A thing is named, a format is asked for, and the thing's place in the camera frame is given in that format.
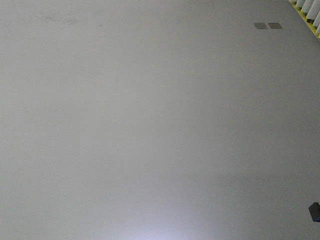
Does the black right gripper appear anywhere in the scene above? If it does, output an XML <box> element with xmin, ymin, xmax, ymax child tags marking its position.
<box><xmin>308</xmin><ymin>202</ymin><xmax>320</xmax><ymax>222</ymax></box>

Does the white pleated curtain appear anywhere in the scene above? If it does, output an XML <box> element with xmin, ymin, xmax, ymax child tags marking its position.
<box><xmin>290</xmin><ymin>0</ymin><xmax>320</xmax><ymax>28</ymax></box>

